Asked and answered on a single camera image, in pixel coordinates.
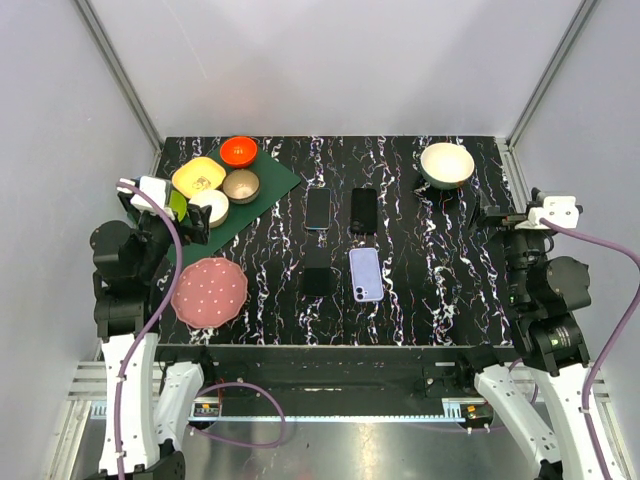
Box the black phone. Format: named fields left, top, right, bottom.
left=304, top=188, right=331, bottom=230

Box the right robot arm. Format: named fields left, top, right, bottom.
left=453, top=189, right=623, bottom=479

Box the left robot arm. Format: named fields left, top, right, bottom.
left=90, top=191, right=216, bottom=479

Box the small white bowl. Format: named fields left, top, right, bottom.
left=189, top=189, right=230, bottom=228

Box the lime green plate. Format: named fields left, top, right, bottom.
left=168, top=190, right=188, bottom=222

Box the yellow square plate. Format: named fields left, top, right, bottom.
left=171, top=156, right=227, bottom=199

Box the bronze metal bowl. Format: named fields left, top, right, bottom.
left=222, top=169, right=260, bottom=204

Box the large white bowl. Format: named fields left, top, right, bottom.
left=420, top=142, right=475, bottom=190

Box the pink dotted plate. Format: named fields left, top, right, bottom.
left=171, top=257, right=248, bottom=329

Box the red bowl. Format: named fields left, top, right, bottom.
left=219, top=136, right=258, bottom=169

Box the dark green mat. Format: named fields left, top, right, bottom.
left=156, top=142, right=301, bottom=267

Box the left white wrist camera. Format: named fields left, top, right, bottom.
left=138, top=176, right=176, bottom=220

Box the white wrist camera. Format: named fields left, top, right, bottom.
left=514, top=194, right=583, bottom=230
left=138, top=176, right=176, bottom=220

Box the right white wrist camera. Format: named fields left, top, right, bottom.
left=514, top=194, right=583, bottom=230

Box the right aluminium frame post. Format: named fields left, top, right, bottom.
left=504, top=0, right=601, bottom=146

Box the aluminium frame post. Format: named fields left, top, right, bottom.
left=71, top=0, right=164, bottom=153
left=504, top=0, right=601, bottom=146

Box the left aluminium frame post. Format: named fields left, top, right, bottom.
left=71, top=0, right=164, bottom=153

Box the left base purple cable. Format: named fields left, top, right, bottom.
left=185, top=380, right=289, bottom=448

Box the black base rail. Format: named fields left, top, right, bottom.
left=158, top=343, right=531, bottom=419

